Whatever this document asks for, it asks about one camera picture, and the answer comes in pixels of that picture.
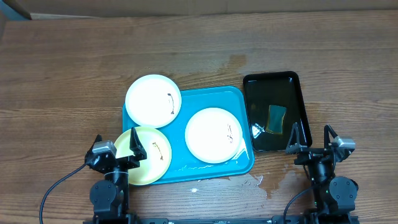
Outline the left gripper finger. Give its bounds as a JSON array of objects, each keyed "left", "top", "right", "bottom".
[
  {"left": 129, "top": 128, "right": 147, "bottom": 161},
  {"left": 88, "top": 134, "right": 103, "bottom": 156}
]

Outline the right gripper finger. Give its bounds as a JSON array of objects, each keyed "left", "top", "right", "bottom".
[
  {"left": 323, "top": 124, "right": 338, "bottom": 149},
  {"left": 285, "top": 123, "right": 302, "bottom": 154}
]

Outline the green yellow sponge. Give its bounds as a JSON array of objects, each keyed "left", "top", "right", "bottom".
[{"left": 266, "top": 105, "right": 287, "bottom": 134}]

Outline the white plate with stain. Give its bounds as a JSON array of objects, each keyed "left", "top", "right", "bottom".
[{"left": 185, "top": 108, "right": 243, "bottom": 164}]

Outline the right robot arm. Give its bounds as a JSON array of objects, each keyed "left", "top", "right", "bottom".
[{"left": 282, "top": 123, "right": 359, "bottom": 223}]

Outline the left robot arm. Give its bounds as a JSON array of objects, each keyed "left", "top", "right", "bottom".
[{"left": 85, "top": 128, "right": 147, "bottom": 224}]

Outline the black rectangular tray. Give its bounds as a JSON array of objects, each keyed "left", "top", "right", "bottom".
[{"left": 243, "top": 71, "right": 313, "bottom": 152}]

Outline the yellow plate with stain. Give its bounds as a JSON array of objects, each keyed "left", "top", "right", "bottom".
[{"left": 128, "top": 126, "right": 172, "bottom": 185}]

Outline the cardboard backdrop panel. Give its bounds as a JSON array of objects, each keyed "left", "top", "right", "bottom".
[{"left": 3, "top": 0, "right": 397, "bottom": 19}]

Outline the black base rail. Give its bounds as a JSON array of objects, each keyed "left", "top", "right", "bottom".
[{"left": 82, "top": 215, "right": 361, "bottom": 224}]

